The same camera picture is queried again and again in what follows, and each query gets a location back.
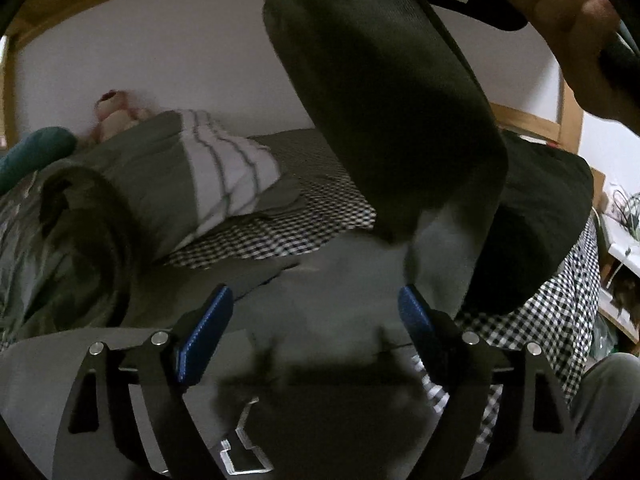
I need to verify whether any teal pillow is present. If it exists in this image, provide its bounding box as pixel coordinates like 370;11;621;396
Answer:
0;126;78;193

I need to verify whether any grey duvet with striped end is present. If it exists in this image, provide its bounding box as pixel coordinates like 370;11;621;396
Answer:
0;110;307;341

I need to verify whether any person's right hand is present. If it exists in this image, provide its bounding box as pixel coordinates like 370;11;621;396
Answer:
494;0;640;137

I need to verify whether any white shelf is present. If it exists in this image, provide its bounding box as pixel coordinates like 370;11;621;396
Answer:
597;180;640;343

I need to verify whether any pink plush toy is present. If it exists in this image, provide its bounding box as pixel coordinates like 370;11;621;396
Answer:
90;89;152;146

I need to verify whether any grey patterned cloth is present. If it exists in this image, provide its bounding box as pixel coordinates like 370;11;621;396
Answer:
227;177;307;221

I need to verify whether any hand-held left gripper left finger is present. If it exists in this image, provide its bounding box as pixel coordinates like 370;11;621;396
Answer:
50;284;236;480

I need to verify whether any black garment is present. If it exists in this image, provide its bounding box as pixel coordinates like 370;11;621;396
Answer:
465;130;596;316

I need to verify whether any grey sweatshirt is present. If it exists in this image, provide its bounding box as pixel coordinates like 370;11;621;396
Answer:
0;0;508;480

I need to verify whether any black white checkered bed sheet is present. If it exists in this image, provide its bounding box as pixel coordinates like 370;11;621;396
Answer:
167;129;601;446

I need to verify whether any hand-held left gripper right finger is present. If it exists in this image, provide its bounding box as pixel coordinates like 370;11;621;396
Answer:
397;284;591;480

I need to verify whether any tangle of cables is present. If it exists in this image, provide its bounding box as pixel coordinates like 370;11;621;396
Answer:
612;187;640;241

